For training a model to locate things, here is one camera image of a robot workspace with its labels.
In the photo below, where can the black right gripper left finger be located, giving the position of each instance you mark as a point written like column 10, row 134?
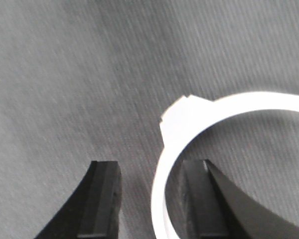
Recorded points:
column 92, row 211

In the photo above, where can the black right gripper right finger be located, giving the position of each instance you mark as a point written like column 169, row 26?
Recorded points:
column 216, row 208

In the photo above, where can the white PVC pipe clamp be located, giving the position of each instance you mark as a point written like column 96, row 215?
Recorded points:
column 185, row 119

